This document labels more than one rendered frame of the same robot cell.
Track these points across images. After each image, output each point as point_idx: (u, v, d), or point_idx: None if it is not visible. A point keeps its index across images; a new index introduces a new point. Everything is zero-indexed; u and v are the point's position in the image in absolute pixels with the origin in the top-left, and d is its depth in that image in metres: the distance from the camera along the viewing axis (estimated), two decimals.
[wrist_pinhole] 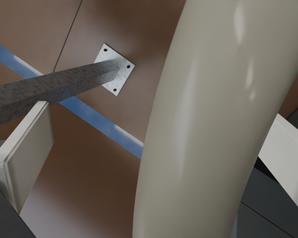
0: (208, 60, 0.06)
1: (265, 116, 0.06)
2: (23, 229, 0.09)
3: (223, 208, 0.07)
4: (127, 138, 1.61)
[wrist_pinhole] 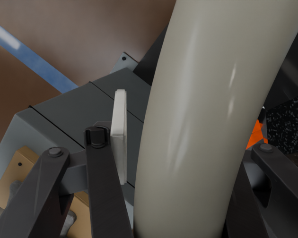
0: (206, 27, 0.06)
1: (260, 82, 0.06)
2: (120, 202, 0.10)
3: (221, 175, 0.07)
4: (20, 47, 1.54)
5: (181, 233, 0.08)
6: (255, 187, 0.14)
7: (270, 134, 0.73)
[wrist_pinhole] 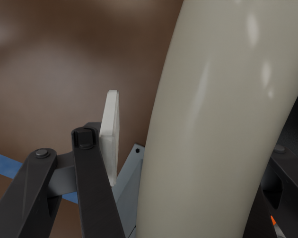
0: (231, 11, 0.05)
1: (294, 80, 0.05)
2: (111, 203, 0.10)
3: (242, 191, 0.06)
4: None
5: None
6: (267, 189, 0.13)
7: None
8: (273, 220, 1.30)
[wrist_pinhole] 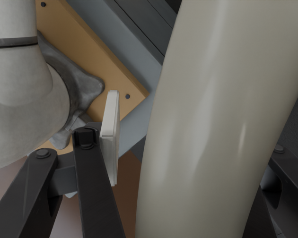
0: (230, 10, 0.05)
1: (295, 80, 0.05)
2: (111, 203, 0.10)
3: (242, 192, 0.06)
4: None
5: None
6: (266, 188, 0.13)
7: None
8: None
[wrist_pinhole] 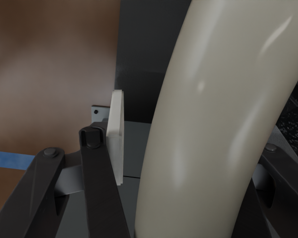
0: None
1: None
2: (117, 203, 0.10)
3: None
4: None
5: None
6: (259, 188, 0.14)
7: (294, 146, 0.58)
8: None
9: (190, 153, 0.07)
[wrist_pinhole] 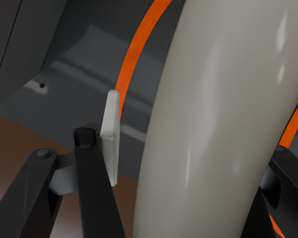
0: None
1: None
2: (112, 203, 0.10)
3: None
4: None
5: None
6: (266, 188, 0.13)
7: None
8: (151, 19, 0.98)
9: (198, 138, 0.06)
